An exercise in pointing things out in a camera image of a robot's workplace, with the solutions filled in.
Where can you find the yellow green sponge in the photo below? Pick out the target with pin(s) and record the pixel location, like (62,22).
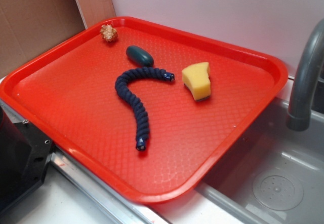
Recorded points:
(196,78)

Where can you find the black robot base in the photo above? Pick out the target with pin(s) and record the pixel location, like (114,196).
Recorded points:
(25,155)

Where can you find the red plastic tray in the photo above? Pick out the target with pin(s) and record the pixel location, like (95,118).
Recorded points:
(68,92)

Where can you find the dark green oval object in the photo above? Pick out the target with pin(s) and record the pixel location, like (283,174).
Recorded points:
(139,56)

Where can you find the brown seashell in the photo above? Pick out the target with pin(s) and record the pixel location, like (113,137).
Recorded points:
(108,33)

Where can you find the grey plastic sink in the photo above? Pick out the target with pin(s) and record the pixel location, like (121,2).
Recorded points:
(271,174)

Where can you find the grey faucet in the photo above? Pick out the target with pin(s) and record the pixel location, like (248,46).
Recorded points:
(307,90)

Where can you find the brown cardboard panel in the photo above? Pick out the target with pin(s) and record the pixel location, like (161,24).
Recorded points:
(31,27)

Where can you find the metal rail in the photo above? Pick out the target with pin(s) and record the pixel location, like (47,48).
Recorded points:
(71,194)

